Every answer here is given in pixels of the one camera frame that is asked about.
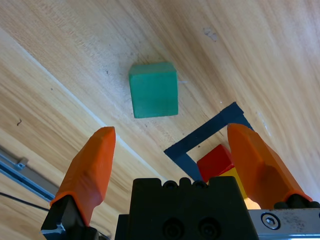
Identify thin black wire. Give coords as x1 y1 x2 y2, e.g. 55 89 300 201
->
0 191 51 211

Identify grey aluminium rail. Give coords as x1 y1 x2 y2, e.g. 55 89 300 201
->
0 144 58 203

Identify green wooden block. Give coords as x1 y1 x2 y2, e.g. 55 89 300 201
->
128 61 180 119

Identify red wooden block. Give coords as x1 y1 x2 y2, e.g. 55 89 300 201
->
196 143 236 183

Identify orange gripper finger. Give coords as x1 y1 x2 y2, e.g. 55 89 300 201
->
226 122 320 210
40 126 117 235

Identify black tape square outline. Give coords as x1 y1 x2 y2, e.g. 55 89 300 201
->
163 101 255 182

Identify yellow wooden block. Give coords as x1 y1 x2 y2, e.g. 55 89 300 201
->
209 166 261 210

